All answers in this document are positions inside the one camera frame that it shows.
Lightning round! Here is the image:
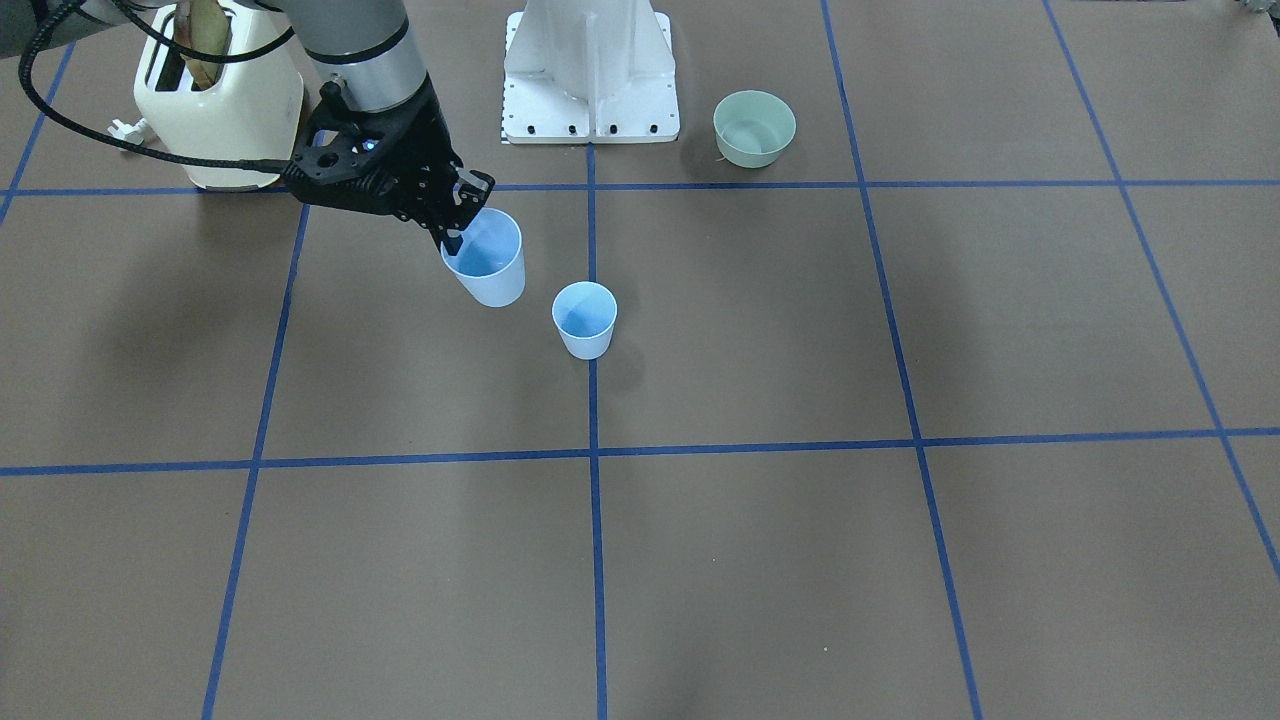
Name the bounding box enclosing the cream white toaster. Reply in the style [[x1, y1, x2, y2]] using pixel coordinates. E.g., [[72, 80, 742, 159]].
[[133, 1, 305, 192]]

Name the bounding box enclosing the white camera pedestal column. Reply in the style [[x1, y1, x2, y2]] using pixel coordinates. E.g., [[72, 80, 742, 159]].
[[500, 1, 681, 145]]

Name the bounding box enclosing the light blue plastic cup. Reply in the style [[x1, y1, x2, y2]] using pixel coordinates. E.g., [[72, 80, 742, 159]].
[[550, 281, 620, 361], [438, 208, 526, 307]]

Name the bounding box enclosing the mint green bowl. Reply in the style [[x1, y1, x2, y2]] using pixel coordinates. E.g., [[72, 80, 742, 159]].
[[712, 88, 797, 169]]

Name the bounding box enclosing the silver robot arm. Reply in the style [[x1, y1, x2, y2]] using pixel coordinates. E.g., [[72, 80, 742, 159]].
[[3, 1, 494, 256]]

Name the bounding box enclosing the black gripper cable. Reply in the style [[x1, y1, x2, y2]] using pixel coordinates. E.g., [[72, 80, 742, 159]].
[[18, 0, 297, 176]]

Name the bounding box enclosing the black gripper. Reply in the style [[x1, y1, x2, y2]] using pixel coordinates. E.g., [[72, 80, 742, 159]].
[[282, 79, 495, 258]]

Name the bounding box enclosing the white power plug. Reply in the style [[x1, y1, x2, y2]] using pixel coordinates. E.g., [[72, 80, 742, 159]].
[[108, 118, 152, 143]]

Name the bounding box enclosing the slice of toast bread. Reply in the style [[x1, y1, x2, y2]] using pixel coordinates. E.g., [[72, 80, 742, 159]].
[[172, 1, 230, 91]]

